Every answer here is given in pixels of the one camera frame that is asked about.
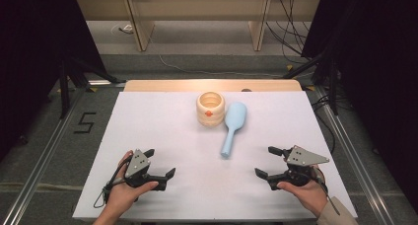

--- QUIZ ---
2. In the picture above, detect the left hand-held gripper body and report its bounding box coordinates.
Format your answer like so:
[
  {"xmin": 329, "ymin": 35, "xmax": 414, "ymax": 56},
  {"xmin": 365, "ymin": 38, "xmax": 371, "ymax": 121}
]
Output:
[{"xmin": 123, "ymin": 148, "xmax": 156, "ymax": 189}]

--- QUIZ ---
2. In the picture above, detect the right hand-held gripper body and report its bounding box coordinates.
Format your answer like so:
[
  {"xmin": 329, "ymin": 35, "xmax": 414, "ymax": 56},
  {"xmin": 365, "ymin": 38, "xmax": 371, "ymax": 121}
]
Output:
[{"xmin": 277, "ymin": 144, "xmax": 330, "ymax": 188}]

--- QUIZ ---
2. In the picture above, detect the light blue hairbrush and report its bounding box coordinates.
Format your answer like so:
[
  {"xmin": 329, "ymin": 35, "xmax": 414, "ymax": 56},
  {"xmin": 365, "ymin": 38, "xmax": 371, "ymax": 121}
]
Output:
[{"xmin": 220, "ymin": 102, "xmax": 248, "ymax": 159}]

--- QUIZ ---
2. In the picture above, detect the cream ribbed cup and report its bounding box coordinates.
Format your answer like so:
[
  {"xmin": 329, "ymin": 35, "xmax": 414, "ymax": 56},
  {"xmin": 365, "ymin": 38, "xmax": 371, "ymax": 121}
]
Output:
[{"xmin": 195, "ymin": 91, "xmax": 227, "ymax": 127}]

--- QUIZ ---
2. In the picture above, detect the person's left hand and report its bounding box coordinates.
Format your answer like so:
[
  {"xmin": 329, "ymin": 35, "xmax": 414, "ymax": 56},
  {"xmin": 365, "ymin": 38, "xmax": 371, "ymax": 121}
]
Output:
[{"xmin": 104, "ymin": 150, "xmax": 160, "ymax": 217}]

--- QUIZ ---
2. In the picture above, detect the person's right hand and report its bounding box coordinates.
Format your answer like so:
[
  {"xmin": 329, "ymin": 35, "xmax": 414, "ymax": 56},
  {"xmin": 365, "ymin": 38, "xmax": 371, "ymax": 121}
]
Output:
[{"xmin": 276, "ymin": 165, "xmax": 329, "ymax": 219}]

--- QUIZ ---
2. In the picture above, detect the white board table cover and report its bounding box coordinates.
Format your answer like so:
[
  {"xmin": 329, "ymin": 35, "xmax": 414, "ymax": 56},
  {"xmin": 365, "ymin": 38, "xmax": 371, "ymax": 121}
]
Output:
[{"xmin": 72, "ymin": 91, "xmax": 359, "ymax": 221}]

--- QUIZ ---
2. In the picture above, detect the black tripod stand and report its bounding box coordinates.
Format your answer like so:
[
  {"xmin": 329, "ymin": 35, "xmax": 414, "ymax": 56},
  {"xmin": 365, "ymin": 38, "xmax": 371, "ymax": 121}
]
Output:
[
  {"xmin": 282, "ymin": 50, "xmax": 340, "ymax": 116},
  {"xmin": 58, "ymin": 55, "xmax": 127, "ymax": 120}
]

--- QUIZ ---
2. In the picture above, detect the black curtain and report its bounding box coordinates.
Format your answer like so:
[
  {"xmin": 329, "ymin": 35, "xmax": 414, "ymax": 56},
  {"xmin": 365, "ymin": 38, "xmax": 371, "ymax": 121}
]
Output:
[
  {"xmin": 0, "ymin": 0, "xmax": 108, "ymax": 162},
  {"xmin": 300, "ymin": 0, "xmax": 418, "ymax": 214}
]

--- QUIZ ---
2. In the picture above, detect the round floor socket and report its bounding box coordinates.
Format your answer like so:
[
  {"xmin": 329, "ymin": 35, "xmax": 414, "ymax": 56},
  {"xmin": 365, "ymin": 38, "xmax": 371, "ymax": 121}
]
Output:
[{"xmin": 110, "ymin": 23, "xmax": 135, "ymax": 36}]

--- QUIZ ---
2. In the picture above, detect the beige wooden desk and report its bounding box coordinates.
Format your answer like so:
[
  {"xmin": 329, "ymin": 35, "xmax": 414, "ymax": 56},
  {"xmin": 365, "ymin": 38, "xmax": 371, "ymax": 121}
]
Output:
[{"xmin": 74, "ymin": 0, "xmax": 322, "ymax": 52}]

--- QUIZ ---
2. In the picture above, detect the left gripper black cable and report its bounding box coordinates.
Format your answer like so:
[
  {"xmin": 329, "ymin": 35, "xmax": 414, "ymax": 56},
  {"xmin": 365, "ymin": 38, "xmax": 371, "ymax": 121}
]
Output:
[{"xmin": 93, "ymin": 158, "xmax": 133, "ymax": 209}]

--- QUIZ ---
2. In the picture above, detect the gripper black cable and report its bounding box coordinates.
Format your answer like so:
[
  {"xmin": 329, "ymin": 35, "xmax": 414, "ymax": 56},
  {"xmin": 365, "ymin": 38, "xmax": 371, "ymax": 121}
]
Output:
[
  {"xmin": 314, "ymin": 167, "xmax": 341, "ymax": 216},
  {"xmin": 93, "ymin": 158, "xmax": 133, "ymax": 209}
]

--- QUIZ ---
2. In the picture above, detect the thin black floor cable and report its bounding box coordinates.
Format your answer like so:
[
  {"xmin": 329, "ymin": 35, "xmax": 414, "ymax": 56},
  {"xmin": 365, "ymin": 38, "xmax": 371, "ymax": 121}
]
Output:
[{"xmin": 311, "ymin": 92, "xmax": 337, "ymax": 155}]

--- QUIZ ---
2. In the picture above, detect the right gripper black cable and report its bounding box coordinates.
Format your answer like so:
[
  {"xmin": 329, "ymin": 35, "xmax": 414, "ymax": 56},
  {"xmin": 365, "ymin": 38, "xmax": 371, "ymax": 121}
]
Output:
[{"xmin": 314, "ymin": 167, "xmax": 341, "ymax": 216}]

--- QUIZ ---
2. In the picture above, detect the aluminium floor rail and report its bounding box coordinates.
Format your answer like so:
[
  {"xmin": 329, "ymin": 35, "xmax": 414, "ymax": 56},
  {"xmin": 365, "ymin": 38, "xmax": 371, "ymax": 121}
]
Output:
[
  {"xmin": 313, "ymin": 86, "xmax": 399, "ymax": 225},
  {"xmin": 0, "ymin": 80, "xmax": 127, "ymax": 225}
]

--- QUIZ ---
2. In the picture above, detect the bundle of black cables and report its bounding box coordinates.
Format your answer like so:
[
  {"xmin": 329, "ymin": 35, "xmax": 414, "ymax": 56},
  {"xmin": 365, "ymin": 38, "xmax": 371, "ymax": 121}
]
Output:
[{"xmin": 265, "ymin": 0, "xmax": 314, "ymax": 65}]

